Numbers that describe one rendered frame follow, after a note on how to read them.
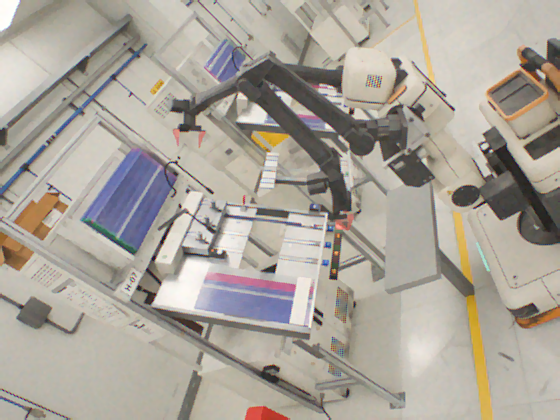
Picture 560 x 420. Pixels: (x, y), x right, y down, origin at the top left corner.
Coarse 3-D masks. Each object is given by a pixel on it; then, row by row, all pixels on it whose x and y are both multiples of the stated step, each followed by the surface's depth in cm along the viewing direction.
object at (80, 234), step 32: (64, 160) 170; (160, 160) 206; (32, 192) 154; (64, 224) 157; (96, 256) 170; (128, 256) 166; (352, 256) 237; (128, 288) 164; (320, 352) 163; (320, 384) 193; (352, 384) 182
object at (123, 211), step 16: (128, 160) 187; (144, 160) 194; (112, 176) 181; (128, 176) 184; (144, 176) 190; (160, 176) 198; (112, 192) 174; (128, 192) 180; (144, 192) 187; (160, 192) 193; (96, 208) 166; (112, 208) 171; (128, 208) 177; (144, 208) 183; (160, 208) 189; (96, 224) 163; (112, 224) 168; (128, 224) 174; (144, 224) 180; (112, 240) 169; (128, 240) 170
